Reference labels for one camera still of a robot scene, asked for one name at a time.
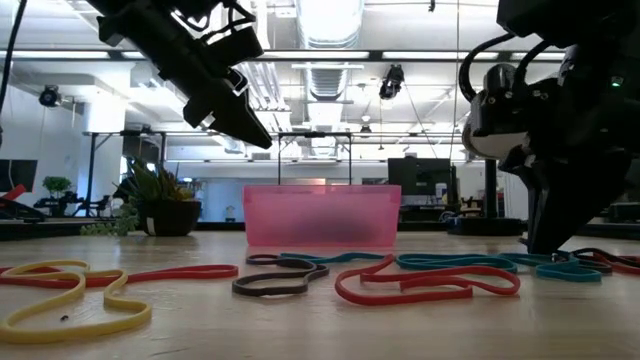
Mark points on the black overhead camera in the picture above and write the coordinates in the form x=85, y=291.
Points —
x=392, y=80

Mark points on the small potted green plant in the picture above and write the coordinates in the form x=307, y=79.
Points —
x=170, y=217

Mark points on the black ceiling-mounted camera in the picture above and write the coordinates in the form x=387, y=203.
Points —
x=50, y=96

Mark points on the black metal frame rig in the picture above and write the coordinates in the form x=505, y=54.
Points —
x=91, y=170
x=315, y=134

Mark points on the background black robot arms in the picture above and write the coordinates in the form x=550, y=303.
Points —
x=65, y=200

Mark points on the background green plant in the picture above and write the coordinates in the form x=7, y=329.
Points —
x=56, y=184

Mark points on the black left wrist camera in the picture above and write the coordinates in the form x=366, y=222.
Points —
x=240, y=47

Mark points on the black aluminium extrusion frame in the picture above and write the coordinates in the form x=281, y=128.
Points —
x=50, y=228

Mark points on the small red rubber band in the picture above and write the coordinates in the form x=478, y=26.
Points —
x=595, y=251

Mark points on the yellow rubber band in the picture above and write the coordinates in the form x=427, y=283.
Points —
x=145, y=312

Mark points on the silver ceiling air duct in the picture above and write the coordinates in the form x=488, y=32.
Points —
x=327, y=20

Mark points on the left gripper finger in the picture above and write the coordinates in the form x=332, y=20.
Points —
x=237, y=120

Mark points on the dark grey rubber band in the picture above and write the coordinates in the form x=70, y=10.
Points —
x=270, y=290

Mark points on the black desk lamp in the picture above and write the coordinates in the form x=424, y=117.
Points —
x=485, y=227

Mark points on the pink translucent plastic bin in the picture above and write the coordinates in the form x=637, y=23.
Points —
x=320, y=215

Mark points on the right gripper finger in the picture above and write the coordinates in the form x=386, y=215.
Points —
x=565, y=210

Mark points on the overhead LED light bar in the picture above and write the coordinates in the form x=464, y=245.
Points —
x=320, y=55

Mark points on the black computer monitor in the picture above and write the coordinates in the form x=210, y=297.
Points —
x=17, y=175
x=420, y=175

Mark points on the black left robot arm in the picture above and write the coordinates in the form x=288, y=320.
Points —
x=150, y=6

